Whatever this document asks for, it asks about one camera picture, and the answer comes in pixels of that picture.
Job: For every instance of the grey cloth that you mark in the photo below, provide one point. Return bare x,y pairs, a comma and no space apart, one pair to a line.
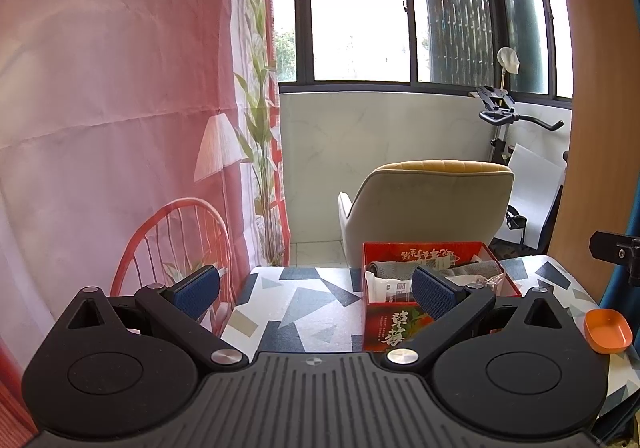
475,270

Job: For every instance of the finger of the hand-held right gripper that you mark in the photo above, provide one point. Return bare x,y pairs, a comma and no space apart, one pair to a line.
612,248

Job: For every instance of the white cap on stand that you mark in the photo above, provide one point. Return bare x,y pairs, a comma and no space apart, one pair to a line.
509,58

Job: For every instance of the clear plastic bag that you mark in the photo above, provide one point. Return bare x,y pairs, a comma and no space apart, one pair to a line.
492,284

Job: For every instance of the grey towel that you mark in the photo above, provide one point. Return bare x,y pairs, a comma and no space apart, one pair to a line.
392,268

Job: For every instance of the geometric patterned tablecloth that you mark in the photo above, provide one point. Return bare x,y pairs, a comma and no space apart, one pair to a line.
300,303

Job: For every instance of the orange plastic dish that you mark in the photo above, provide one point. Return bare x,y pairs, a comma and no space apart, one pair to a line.
607,332

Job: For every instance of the wooden panel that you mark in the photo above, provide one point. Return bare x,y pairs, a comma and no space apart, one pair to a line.
595,102

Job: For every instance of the red printed cardboard box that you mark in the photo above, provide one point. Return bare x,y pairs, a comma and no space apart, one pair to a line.
390,328

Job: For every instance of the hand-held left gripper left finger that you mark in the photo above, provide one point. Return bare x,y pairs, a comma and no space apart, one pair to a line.
197,293

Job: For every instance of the beige armchair with yellow cushion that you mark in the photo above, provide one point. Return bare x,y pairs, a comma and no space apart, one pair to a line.
430,203

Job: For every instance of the white packet with dark label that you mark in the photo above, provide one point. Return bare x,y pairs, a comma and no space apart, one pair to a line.
387,288

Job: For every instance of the pink printed backdrop cloth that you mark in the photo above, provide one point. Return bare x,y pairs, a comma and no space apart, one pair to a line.
100,102

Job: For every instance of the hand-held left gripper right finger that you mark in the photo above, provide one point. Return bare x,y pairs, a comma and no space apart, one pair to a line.
435,295

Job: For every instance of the black framed window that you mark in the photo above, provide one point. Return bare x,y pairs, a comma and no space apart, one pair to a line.
410,2

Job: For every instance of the white board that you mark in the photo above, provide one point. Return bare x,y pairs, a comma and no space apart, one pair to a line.
532,193

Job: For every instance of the black exercise bike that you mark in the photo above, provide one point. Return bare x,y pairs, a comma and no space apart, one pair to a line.
500,117

